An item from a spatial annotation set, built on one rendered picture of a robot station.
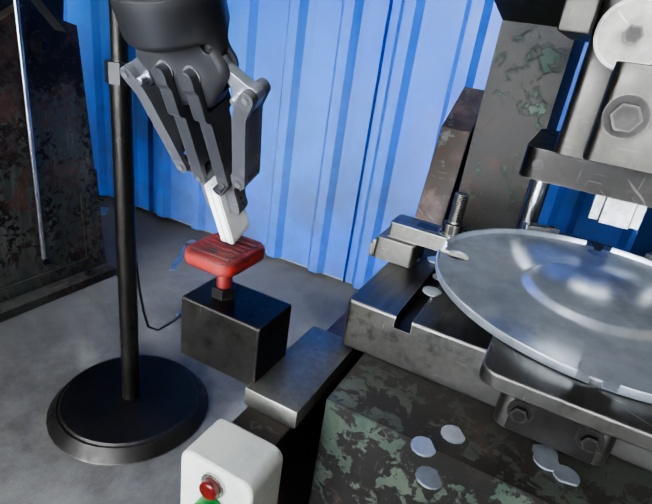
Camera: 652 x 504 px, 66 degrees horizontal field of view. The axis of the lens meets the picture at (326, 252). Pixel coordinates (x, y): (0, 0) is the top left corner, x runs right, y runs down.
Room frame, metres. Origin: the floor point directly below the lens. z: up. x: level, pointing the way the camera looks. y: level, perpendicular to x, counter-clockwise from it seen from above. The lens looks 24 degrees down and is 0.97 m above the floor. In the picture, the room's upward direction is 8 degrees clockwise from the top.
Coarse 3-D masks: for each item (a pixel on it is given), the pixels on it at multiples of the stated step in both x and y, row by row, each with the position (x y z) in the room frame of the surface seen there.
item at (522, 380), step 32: (512, 352) 0.30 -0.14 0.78; (512, 384) 0.27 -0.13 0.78; (544, 384) 0.27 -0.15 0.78; (576, 384) 0.27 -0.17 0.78; (512, 416) 0.36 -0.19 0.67; (544, 416) 0.36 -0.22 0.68; (576, 416) 0.25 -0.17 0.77; (608, 416) 0.25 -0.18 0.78; (640, 416) 0.25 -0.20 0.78; (576, 448) 0.35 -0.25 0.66; (608, 448) 0.34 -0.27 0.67
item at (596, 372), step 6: (582, 366) 0.29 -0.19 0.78; (588, 366) 0.29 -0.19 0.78; (594, 366) 0.29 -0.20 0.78; (600, 366) 0.30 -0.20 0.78; (582, 372) 0.29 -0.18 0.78; (588, 372) 0.29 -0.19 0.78; (594, 372) 0.29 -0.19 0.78; (600, 372) 0.29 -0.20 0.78; (606, 372) 0.29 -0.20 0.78; (594, 378) 0.28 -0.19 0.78; (600, 378) 0.28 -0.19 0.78; (606, 378) 0.28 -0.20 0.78; (612, 378) 0.28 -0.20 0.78
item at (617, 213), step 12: (600, 204) 0.51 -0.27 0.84; (612, 204) 0.50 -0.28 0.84; (624, 204) 0.50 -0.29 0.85; (636, 204) 0.49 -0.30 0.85; (588, 216) 0.51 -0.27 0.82; (600, 216) 0.50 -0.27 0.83; (612, 216) 0.50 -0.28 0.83; (624, 216) 0.49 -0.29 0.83; (636, 216) 0.50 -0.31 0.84; (624, 228) 0.49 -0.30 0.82; (636, 228) 0.50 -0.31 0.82
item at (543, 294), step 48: (480, 240) 0.51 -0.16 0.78; (528, 240) 0.53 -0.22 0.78; (576, 240) 0.54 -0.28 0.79; (480, 288) 0.39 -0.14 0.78; (528, 288) 0.40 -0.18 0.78; (576, 288) 0.41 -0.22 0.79; (624, 288) 0.42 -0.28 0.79; (528, 336) 0.32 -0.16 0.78; (576, 336) 0.33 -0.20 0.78; (624, 336) 0.34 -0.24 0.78; (624, 384) 0.28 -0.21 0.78
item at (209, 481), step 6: (204, 474) 0.30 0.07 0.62; (210, 474) 0.30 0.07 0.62; (204, 480) 0.30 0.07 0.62; (210, 480) 0.29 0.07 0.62; (216, 480) 0.29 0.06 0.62; (204, 486) 0.29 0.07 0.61; (210, 486) 0.29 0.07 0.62; (216, 486) 0.29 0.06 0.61; (222, 486) 0.29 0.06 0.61; (204, 492) 0.29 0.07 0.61; (210, 492) 0.29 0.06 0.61; (216, 492) 0.29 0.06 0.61; (222, 492) 0.29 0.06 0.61; (210, 498) 0.29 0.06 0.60
